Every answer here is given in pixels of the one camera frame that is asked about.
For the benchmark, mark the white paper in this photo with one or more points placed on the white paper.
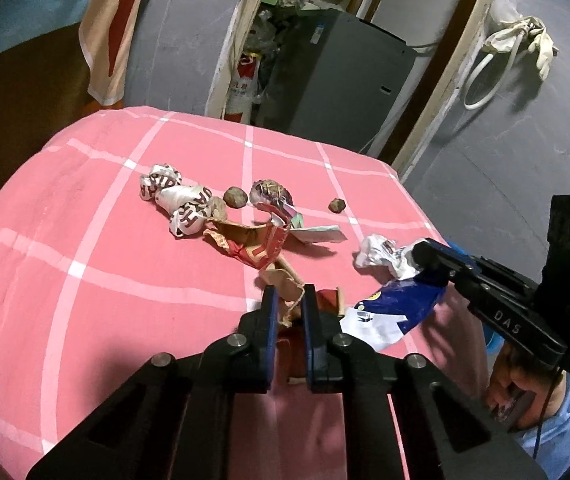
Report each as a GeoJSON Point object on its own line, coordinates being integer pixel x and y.
{"type": "Point", "coordinates": [376, 251]}

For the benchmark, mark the white rubber gloves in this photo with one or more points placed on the white rubber gloves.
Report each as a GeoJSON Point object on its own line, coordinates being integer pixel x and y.
{"type": "Point", "coordinates": [528, 30]}

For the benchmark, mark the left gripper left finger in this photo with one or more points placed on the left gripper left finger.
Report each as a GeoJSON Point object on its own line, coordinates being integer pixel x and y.
{"type": "Point", "coordinates": [244, 361]}

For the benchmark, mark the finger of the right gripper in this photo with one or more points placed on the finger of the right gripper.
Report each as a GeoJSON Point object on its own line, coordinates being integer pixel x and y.
{"type": "Point", "coordinates": [440, 262]}

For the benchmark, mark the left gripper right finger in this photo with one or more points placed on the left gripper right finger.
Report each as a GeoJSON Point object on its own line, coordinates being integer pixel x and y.
{"type": "Point", "coordinates": [337, 361]}

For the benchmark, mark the pink checked tablecloth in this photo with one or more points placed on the pink checked tablecloth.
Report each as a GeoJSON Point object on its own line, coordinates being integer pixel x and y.
{"type": "Point", "coordinates": [92, 283]}

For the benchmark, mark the dark grey cabinet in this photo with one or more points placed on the dark grey cabinet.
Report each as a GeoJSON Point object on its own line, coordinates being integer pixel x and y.
{"type": "Point", "coordinates": [335, 79]}

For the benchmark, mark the purple foil wrapper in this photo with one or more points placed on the purple foil wrapper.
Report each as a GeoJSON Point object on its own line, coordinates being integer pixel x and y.
{"type": "Point", "coordinates": [266, 194]}

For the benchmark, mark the person's right hand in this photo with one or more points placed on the person's right hand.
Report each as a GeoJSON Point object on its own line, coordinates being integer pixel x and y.
{"type": "Point", "coordinates": [511, 374]}

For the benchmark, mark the red beige striped towel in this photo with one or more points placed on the red beige striped towel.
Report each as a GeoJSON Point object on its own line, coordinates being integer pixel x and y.
{"type": "Point", "coordinates": [105, 36]}

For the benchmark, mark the light blue sleeve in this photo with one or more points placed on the light blue sleeve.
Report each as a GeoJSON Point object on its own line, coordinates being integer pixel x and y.
{"type": "Point", "coordinates": [549, 442]}

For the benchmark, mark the white red crumpled wrapper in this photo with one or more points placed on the white red crumpled wrapper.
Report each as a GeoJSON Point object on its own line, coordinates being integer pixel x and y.
{"type": "Point", "coordinates": [188, 207]}

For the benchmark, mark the blue white snack wrapper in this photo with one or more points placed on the blue white snack wrapper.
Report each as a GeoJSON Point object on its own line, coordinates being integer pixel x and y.
{"type": "Point", "coordinates": [392, 312]}

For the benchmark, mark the brown walnut shell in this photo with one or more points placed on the brown walnut shell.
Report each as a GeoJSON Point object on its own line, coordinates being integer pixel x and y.
{"type": "Point", "coordinates": [235, 197]}

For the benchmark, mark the small brown nut shell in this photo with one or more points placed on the small brown nut shell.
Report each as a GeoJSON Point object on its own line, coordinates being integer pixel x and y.
{"type": "Point", "coordinates": [337, 205]}

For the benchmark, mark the white red plastic bag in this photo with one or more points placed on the white red plastic bag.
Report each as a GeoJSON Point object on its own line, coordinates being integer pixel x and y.
{"type": "Point", "coordinates": [243, 89]}

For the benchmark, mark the brown torn paper bag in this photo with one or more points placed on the brown torn paper bag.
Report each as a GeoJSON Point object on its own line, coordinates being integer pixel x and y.
{"type": "Point", "coordinates": [261, 248]}

